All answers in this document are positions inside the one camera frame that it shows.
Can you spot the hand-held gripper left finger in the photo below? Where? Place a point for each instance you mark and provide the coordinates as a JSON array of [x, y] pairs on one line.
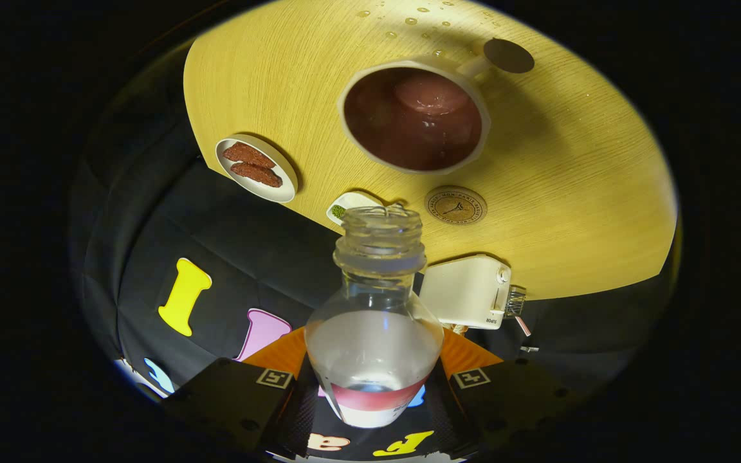
[[283, 418]]

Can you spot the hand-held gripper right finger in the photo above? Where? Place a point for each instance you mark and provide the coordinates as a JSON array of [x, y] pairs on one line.
[[451, 411]]

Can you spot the clear juice bottle red label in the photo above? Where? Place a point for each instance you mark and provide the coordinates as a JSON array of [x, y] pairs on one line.
[[374, 360]]

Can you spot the round cork coaster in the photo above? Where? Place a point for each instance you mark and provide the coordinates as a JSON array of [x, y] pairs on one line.
[[455, 206]]

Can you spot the beige cup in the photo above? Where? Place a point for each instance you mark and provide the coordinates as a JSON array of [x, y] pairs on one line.
[[409, 122]]

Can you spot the striped straw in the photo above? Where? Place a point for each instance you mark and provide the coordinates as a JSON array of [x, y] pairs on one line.
[[523, 326]]

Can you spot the white toaster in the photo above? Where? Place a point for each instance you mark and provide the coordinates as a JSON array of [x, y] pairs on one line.
[[464, 292]]

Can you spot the metal mesh holder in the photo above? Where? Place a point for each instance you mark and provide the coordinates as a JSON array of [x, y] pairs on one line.
[[515, 302]]

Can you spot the black backdrop cloth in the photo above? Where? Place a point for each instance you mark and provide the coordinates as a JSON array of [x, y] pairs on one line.
[[216, 225]]

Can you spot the white divided dish with beans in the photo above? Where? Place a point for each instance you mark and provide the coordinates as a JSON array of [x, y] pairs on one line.
[[354, 200]]

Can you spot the white plate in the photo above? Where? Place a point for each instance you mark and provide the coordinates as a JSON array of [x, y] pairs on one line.
[[283, 186]]

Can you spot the red meat piece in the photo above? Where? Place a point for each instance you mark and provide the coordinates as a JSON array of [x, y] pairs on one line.
[[248, 155], [256, 174]]

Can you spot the wooden table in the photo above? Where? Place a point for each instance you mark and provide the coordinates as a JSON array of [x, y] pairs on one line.
[[602, 193]]

